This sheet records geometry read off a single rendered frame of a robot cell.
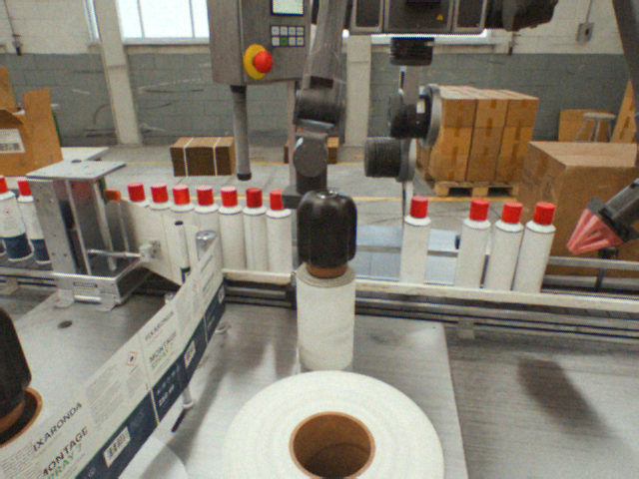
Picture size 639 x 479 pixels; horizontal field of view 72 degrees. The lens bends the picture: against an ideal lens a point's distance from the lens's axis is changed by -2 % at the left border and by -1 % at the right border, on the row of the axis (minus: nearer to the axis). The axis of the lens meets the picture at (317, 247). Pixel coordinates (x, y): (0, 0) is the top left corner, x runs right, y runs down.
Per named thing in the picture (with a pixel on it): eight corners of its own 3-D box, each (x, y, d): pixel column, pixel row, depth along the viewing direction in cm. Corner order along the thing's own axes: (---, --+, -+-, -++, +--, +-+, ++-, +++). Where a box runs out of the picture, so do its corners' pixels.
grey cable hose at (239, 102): (235, 181, 98) (227, 81, 89) (239, 177, 101) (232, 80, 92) (250, 182, 98) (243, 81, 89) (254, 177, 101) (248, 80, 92)
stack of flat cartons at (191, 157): (173, 177, 480) (168, 148, 466) (183, 164, 528) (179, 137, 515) (232, 176, 484) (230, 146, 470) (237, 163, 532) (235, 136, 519)
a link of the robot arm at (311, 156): (346, 97, 76) (298, 88, 75) (351, 104, 65) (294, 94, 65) (334, 165, 81) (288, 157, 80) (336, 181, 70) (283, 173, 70)
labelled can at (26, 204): (31, 264, 104) (5, 181, 95) (47, 254, 109) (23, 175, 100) (51, 266, 103) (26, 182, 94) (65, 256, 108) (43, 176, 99)
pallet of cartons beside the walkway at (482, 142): (522, 197, 418) (543, 99, 380) (435, 198, 417) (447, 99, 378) (478, 165, 527) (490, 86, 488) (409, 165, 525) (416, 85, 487)
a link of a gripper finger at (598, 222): (563, 245, 81) (609, 211, 77) (551, 231, 88) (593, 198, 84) (587, 268, 82) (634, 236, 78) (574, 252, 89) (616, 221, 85)
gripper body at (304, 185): (336, 208, 78) (337, 167, 75) (280, 205, 79) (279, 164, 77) (340, 197, 84) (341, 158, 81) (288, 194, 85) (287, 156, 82)
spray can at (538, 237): (513, 304, 88) (534, 208, 80) (507, 290, 93) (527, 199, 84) (540, 306, 88) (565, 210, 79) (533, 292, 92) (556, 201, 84)
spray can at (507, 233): (483, 302, 89) (501, 207, 80) (479, 289, 94) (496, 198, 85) (510, 304, 88) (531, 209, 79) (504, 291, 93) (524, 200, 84)
